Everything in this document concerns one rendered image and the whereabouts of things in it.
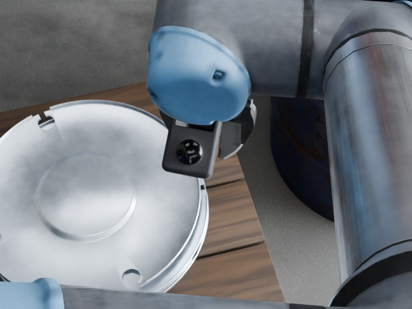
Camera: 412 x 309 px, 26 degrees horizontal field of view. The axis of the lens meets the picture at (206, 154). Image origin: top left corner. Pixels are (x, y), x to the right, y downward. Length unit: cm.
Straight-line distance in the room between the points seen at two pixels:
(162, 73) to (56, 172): 55
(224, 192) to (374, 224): 76
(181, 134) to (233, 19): 20
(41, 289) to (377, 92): 27
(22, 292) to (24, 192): 83
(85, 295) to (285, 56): 35
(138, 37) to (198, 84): 115
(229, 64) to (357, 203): 21
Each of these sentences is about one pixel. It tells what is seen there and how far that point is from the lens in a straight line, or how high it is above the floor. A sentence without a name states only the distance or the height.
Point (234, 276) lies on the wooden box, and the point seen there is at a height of 35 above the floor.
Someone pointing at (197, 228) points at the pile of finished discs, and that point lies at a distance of 112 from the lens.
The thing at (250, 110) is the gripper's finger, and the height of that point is 66.
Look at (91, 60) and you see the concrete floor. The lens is 174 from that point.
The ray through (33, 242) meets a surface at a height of 38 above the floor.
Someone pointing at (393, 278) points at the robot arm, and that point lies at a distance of 37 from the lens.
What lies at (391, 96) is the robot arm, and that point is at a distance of 52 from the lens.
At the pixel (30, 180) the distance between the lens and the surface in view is 117.
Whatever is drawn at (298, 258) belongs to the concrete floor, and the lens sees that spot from 152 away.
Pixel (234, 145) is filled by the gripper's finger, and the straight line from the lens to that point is 93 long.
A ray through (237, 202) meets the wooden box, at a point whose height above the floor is 35.
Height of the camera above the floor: 137
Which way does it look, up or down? 59 degrees down
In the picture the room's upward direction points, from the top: straight up
